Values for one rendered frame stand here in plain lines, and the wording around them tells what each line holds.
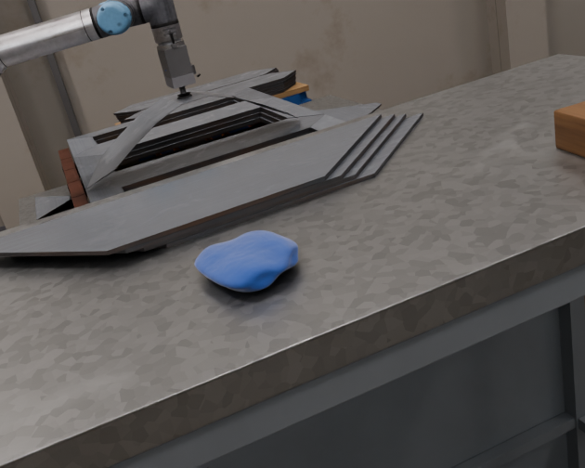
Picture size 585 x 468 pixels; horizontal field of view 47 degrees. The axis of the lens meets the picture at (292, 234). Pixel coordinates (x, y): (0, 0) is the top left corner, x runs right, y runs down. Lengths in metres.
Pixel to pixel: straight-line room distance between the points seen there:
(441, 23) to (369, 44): 0.55
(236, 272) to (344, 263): 0.11
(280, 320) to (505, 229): 0.25
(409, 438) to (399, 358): 0.93
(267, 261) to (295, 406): 0.15
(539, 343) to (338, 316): 1.08
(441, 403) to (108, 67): 3.46
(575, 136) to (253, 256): 0.42
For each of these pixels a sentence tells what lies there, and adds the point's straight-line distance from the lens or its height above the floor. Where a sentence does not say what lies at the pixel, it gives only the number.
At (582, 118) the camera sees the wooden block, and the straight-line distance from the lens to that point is 0.86.
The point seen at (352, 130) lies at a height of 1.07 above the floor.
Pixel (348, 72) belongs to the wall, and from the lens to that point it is 4.81.
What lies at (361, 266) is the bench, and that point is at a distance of 0.67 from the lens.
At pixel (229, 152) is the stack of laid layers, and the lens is 1.90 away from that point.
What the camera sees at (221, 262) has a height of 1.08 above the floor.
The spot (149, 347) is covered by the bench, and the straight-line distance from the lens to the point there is 0.63.
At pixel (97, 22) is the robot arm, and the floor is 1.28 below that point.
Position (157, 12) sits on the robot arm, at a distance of 1.86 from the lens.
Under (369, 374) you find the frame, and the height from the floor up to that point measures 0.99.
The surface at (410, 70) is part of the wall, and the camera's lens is 4.99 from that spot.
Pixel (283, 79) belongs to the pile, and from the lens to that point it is 2.90.
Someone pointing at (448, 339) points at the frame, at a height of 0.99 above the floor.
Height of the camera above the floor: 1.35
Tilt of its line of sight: 23 degrees down
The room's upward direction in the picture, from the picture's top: 13 degrees counter-clockwise
